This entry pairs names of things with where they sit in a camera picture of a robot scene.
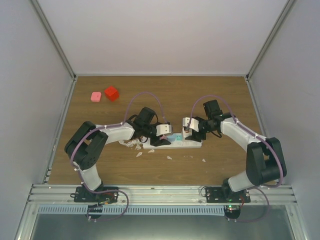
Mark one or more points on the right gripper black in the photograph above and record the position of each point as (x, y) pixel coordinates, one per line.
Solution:
(196, 137)

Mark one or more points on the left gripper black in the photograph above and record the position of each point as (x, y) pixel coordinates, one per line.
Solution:
(158, 142)

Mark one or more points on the red cube socket adapter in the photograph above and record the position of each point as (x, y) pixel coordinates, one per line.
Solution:
(111, 93)

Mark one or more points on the pink plug adapter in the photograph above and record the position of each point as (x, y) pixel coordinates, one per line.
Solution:
(96, 96)

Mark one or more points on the light blue plug adapter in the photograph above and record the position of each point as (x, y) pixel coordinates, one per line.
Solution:
(171, 138)

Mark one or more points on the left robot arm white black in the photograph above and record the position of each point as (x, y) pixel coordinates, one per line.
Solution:
(86, 145)

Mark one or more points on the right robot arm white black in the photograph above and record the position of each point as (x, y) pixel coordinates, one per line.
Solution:
(264, 156)

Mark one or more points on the white cartoon cube adapter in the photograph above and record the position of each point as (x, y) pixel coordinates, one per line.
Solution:
(185, 133)

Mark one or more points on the white power strip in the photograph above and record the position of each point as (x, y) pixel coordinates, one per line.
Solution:
(177, 144)

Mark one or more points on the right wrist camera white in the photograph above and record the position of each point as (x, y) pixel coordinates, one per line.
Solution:
(190, 123)

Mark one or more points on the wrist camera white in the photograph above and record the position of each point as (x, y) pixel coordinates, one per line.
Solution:
(164, 130)
(190, 123)

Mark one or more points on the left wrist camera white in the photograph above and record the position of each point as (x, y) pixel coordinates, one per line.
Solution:
(164, 130)

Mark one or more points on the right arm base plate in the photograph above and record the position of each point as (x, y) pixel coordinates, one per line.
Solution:
(221, 194)

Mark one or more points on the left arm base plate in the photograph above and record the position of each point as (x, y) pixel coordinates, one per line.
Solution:
(82, 195)

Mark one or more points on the aluminium rail front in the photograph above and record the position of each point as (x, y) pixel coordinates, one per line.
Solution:
(184, 195)

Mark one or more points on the slotted cable duct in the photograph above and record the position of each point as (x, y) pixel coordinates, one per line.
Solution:
(194, 210)

